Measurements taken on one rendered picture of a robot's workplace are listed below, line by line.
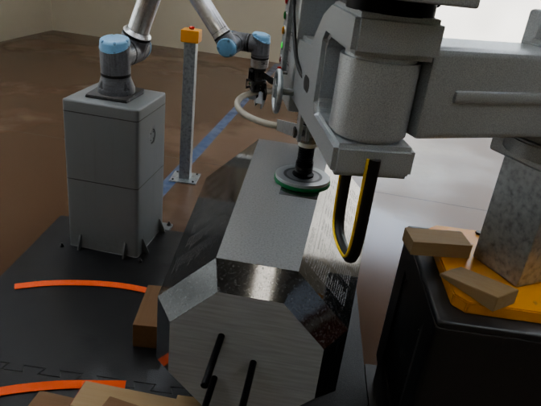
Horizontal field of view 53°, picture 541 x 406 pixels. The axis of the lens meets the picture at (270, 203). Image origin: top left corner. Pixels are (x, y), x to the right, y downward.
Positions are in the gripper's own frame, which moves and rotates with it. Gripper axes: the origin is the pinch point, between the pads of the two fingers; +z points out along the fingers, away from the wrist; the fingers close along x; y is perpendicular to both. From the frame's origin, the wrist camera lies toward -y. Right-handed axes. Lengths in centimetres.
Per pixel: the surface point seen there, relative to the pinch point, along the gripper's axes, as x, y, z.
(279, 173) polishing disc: 75, 42, -3
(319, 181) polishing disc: 88, 32, -3
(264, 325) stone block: 133, 87, 8
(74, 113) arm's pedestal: -38, 85, 7
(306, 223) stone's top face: 109, 55, -3
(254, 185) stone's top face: 76, 54, -1
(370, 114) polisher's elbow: 141, 71, -55
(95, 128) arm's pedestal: -30, 77, 13
